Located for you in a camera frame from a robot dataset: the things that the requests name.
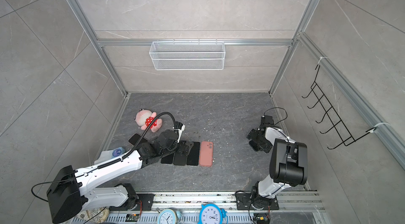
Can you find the red phone case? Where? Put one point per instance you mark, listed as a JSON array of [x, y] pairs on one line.
[[206, 154]]

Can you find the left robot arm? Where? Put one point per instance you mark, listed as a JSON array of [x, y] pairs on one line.
[[69, 192]]

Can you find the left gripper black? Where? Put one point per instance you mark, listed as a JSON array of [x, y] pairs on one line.
[[182, 150]]

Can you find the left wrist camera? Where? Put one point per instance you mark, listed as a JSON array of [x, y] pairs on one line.
[[179, 129]]

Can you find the white wire basket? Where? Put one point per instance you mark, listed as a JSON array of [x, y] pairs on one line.
[[189, 55]]

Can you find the black wall hook rack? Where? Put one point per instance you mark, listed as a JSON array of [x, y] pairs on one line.
[[331, 114]]

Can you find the black phone case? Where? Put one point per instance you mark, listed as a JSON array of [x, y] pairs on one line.
[[179, 159]]

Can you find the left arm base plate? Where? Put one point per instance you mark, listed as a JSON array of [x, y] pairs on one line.
[[143, 201]]

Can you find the pink plush toy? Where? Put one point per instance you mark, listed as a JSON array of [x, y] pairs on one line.
[[144, 118]]

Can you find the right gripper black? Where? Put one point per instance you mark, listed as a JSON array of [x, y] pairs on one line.
[[254, 135]]

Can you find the blue wet wipes pack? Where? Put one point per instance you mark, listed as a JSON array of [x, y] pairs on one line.
[[109, 154]]

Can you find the crumpled patterned cloth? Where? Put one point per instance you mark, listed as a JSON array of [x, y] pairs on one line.
[[94, 216]]

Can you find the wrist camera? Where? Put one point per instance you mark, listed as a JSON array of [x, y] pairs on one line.
[[266, 121], [179, 129]]

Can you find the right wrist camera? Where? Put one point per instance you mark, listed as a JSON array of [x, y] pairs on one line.
[[266, 121]]

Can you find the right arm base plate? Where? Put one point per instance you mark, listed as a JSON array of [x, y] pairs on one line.
[[245, 201]]

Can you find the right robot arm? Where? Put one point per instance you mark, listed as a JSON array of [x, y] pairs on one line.
[[288, 163]]

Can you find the blue alarm clock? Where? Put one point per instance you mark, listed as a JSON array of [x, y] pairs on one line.
[[212, 214]]

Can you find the dark phone near left wall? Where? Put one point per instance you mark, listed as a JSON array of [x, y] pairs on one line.
[[135, 140]]

